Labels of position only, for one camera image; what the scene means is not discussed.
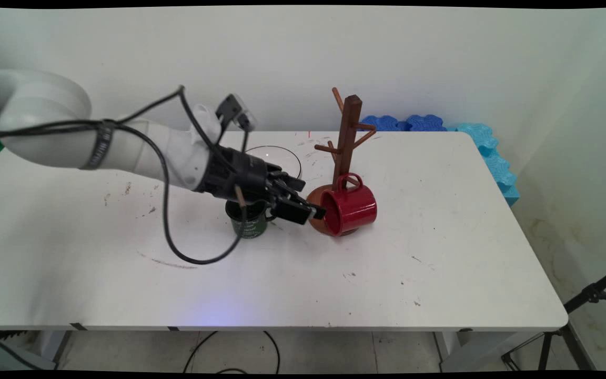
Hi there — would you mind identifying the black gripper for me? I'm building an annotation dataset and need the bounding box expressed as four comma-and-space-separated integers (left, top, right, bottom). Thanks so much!
197, 147, 328, 226

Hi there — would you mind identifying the dark green mug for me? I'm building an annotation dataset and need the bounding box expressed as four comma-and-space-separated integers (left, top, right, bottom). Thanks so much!
225, 199, 278, 240

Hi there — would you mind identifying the red mug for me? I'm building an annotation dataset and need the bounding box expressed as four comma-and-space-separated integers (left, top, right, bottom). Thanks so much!
320, 173, 378, 236

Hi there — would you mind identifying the white plate black rim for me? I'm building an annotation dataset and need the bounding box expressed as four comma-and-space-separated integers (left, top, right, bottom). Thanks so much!
244, 146, 302, 183

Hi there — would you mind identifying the brown wooden mug tree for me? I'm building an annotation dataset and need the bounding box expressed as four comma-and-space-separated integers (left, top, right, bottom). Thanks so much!
305, 87, 378, 237

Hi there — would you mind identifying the dark blue foam mat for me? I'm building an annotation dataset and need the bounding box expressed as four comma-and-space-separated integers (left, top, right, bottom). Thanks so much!
406, 114, 448, 132
359, 115, 409, 132

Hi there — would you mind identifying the light blue foam mat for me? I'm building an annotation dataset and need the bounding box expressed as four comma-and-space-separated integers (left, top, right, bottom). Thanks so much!
447, 123, 521, 207

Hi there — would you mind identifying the white table leg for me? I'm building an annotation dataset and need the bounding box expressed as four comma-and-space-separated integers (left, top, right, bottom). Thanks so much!
39, 331, 73, 370
433, 330, 546, 373

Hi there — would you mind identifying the black tripod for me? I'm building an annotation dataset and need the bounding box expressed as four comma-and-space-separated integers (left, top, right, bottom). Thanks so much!
501, 263, 606, 372

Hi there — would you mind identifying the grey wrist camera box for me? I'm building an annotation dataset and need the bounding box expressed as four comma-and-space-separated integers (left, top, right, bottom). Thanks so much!
215, 93, 258, 133

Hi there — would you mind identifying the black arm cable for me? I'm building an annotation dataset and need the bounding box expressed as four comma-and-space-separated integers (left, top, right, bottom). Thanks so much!
0, 85, 262, 265

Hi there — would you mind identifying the black floor cable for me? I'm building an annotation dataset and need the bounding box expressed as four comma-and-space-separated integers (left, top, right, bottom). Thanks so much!
183, 331, 281, 375

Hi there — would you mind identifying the grey velcro cable strap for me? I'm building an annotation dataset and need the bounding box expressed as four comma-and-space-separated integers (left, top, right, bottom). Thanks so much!
80, 119, 117, 171

